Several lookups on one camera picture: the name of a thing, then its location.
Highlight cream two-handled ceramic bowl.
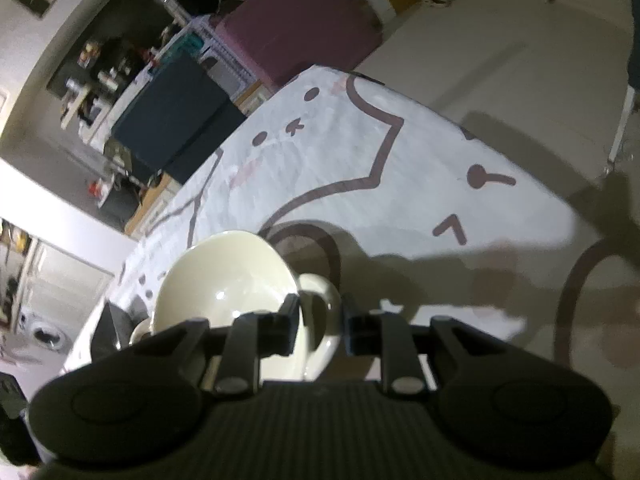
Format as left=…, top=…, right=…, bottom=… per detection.
left=130, top=231, right=341, bottom=382

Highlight white cartoon-print tablecloth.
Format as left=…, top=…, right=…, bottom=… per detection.
left=60, top=63, right=582, bottom=391

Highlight grey trash bin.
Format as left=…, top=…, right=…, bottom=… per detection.
left=98, top=186, right=140, bottom=231

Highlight dark teal chair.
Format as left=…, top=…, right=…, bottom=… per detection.
left=112, top=54, right=246, bottom=184

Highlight maroon chair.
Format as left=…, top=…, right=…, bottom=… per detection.
left=216, top=0, right=382, bottom=92

